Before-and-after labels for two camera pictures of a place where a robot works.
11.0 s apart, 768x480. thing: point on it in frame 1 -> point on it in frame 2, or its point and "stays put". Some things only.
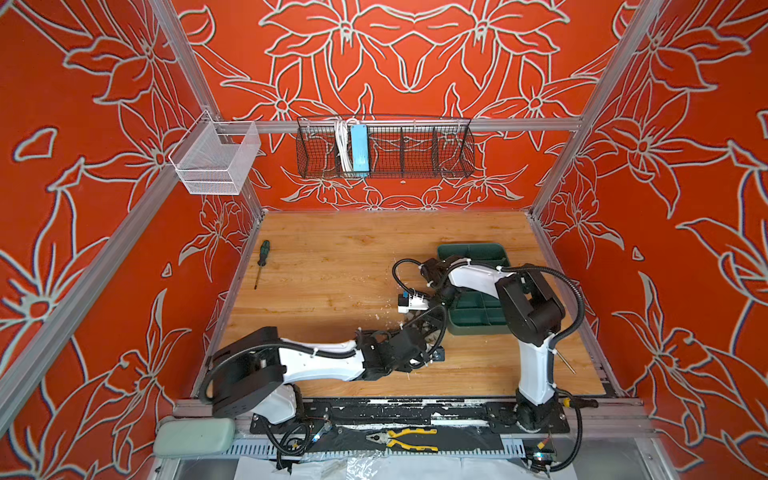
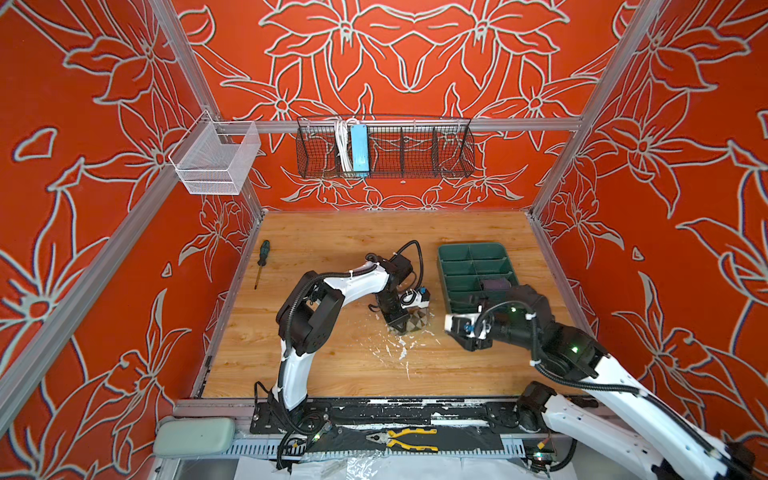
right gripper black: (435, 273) -> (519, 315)
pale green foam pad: (187, 437) stays put
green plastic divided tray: (471, 311) stays put
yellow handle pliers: (389, 437) stays put
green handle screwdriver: (262, 261) stays put
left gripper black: (407, 366) -> (393, 321)
